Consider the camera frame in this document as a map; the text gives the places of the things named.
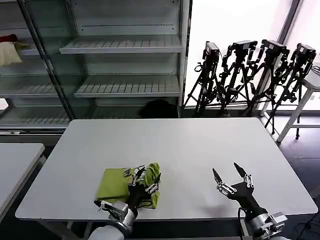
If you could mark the black tripod with camera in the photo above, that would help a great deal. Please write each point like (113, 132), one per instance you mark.
(236, 75)
(207, 80)
(268, 72)
(297, 77)

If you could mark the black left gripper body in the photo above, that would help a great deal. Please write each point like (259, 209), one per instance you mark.
(136, 196)

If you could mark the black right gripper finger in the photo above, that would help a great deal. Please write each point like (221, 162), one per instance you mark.
(220, 181)
(243, 173)

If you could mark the grey metal shelf unit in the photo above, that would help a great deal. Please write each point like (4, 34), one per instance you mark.
(130, 57)

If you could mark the black bag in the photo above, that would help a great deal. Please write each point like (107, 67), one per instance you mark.
(158, 109)

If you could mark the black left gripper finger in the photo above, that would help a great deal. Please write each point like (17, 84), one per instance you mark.
(136, 176)
(155, 183)

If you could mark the grey side table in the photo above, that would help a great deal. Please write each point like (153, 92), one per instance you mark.
(15, 167)

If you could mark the lime green t-shirt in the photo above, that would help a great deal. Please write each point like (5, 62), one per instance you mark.
(113, 183)

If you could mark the white-legged side table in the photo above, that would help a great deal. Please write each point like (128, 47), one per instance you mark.
(303, 102)

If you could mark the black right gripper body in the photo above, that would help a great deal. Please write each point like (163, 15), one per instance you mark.
(243, 197)

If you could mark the glass-fronted grey shelf rack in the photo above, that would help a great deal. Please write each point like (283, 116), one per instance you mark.
(30, 75)

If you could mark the dark red cloth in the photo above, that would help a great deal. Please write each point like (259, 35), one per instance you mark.
(8, 38)

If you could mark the cream cloth pillow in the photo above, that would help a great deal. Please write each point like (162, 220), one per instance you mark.
(8, 53)

